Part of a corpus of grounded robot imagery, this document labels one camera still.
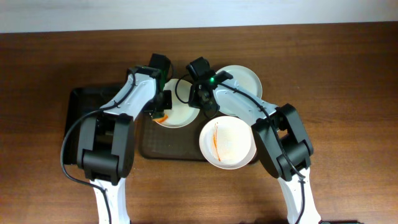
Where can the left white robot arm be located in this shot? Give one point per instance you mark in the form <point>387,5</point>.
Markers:
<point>104,171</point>

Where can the orange green sponge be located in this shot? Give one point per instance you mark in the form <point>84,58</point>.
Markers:
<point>161,119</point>

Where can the white plate front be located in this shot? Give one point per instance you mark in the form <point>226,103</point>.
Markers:
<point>227,142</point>

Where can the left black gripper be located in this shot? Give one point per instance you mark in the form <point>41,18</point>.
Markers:
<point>160,108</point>

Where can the white plate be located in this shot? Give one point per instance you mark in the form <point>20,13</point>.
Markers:
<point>227,142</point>
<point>244,79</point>
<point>181,114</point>

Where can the black plastic tray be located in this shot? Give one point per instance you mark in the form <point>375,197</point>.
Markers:
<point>81,102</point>

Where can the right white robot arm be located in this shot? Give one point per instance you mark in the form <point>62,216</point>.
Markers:
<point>283,145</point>

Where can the brown serving tray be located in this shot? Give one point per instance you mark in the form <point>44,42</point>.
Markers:
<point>180,144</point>

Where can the white plate back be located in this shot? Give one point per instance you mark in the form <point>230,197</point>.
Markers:
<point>244,79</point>

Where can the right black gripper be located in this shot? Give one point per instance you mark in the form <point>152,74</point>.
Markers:
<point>202,101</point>

